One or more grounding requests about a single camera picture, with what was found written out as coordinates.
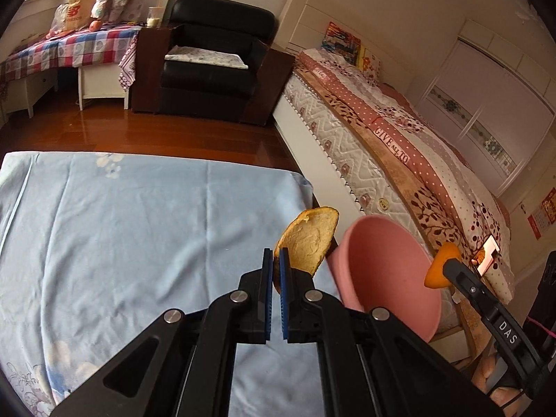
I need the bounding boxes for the person's right hand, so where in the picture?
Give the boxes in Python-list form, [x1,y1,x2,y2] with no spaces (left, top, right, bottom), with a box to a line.
[473,352,524,417]

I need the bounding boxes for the plaid tablecloth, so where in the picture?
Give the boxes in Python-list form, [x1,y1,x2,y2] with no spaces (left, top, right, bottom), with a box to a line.
[0,24,142,83]

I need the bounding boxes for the pink plastic bucket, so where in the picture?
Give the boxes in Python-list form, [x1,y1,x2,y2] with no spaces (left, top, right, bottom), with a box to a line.
[327,215,441,344]

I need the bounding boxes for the red wall calendar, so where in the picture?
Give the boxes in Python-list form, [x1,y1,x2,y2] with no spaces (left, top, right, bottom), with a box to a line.
[528,189,556,239]

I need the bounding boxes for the pink polka-dot quilt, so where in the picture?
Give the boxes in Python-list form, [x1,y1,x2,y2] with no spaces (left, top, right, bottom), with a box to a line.
[302,48,515,305]

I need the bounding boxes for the light blue floral tablecloth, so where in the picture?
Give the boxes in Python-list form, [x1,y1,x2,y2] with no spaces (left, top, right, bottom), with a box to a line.
[0,152,340,417]

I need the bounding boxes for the black leather armchair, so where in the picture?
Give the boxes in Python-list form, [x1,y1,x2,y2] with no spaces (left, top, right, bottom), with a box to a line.
[160,0,276,111]

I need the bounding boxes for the white quilted mattress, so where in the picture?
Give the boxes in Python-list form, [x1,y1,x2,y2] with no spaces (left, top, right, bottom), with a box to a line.
[284,72,418,227]

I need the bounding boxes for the brown bedside cabinet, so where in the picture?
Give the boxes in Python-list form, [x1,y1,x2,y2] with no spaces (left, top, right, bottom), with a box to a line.
[254,41,296,128]

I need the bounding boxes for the white side table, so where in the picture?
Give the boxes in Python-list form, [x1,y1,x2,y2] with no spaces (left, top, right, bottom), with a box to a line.
[0,65,131,118]

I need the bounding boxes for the colourful pillow at headboard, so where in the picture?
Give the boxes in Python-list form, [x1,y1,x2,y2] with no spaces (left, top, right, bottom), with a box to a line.
[321,22,361,66]

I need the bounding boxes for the white wardrobe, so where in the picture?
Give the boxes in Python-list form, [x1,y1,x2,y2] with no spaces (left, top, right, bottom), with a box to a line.
[417,19,556,196]

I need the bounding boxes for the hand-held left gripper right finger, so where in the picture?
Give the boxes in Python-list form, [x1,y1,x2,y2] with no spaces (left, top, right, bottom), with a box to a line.
[279,247,505,417]

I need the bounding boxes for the brown leaf-print blanket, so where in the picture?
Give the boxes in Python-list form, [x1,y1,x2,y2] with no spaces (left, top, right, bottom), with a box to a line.
[300,67,483,357]

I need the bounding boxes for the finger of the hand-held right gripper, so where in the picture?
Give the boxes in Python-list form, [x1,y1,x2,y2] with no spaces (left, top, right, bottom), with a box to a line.
[443,259,500,320]

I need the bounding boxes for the slice of bread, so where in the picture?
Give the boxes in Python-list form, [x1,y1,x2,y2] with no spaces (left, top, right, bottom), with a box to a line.
[273,207,340,294]

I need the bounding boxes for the grey seat cushion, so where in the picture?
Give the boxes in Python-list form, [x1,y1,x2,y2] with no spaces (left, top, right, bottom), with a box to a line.
[164,44,249,70]

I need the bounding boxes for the brown cabinet with cup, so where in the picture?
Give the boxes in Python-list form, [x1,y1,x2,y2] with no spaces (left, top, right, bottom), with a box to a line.
[131,26,174,114]

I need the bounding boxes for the brown paper bag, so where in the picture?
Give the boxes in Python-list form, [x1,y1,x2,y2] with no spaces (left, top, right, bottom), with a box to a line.
[65,0,105,31]

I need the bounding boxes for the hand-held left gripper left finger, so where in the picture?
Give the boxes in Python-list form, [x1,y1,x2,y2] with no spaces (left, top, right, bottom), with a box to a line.
[50,247,275,417]

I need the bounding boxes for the floral pillow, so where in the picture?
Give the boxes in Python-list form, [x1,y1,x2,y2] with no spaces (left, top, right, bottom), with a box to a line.
[362,50,385,83]

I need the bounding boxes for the white plastic bag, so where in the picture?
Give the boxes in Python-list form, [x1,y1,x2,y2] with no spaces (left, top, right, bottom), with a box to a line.
[49,4,70,36]

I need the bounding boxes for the smartphone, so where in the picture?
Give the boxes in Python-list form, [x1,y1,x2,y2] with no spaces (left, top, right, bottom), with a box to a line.
[471,235,500,276]

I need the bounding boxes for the patterned lace cloth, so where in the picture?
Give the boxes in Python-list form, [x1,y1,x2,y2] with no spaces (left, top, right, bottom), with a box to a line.
[119,37,142,92]

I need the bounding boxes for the bed with patterned quilt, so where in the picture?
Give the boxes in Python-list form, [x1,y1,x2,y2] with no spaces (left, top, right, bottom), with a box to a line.
[273,0,517,370]

